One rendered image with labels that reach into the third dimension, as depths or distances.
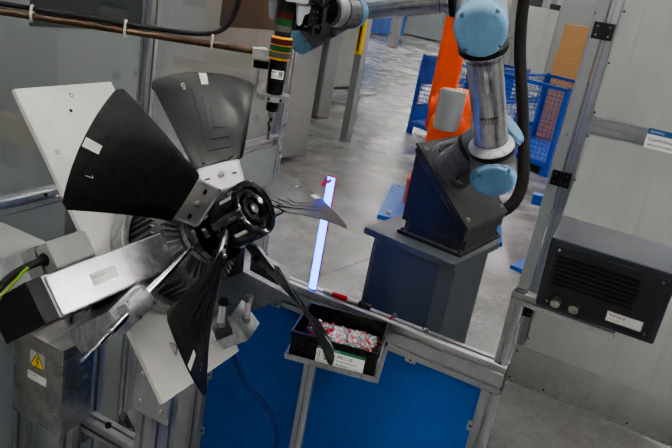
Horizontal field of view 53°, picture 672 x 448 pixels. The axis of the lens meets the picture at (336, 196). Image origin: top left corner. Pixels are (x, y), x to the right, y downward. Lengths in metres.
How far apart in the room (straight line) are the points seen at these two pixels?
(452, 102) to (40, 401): 3.93
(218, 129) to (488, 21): 0.62
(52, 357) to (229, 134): 0.61
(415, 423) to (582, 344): 1.49
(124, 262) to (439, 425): 0.97
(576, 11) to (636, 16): 9.08
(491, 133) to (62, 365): 1.11
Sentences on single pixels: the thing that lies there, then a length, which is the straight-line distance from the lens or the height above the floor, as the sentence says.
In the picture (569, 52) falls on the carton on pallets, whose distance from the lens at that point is 9.37.
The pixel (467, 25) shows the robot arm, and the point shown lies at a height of 1.63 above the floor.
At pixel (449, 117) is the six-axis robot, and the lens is 5.08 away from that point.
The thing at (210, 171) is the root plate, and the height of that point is 1.26.
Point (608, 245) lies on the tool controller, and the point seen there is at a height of 1.24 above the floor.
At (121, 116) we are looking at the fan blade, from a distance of 1.24.
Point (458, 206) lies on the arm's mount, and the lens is 1.92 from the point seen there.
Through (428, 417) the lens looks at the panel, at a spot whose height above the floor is 0.63.
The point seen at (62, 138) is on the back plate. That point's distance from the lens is 1.50.
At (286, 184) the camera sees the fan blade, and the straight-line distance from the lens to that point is 1.66.
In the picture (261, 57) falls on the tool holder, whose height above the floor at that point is 1.50.
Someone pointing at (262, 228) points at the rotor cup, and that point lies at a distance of 1.35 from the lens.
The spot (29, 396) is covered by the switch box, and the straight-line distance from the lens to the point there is 1.72.
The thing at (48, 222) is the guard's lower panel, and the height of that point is 0.90.
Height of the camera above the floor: 1.68
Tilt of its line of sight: 18 degrees down
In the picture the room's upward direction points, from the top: 10 degrees clockwise
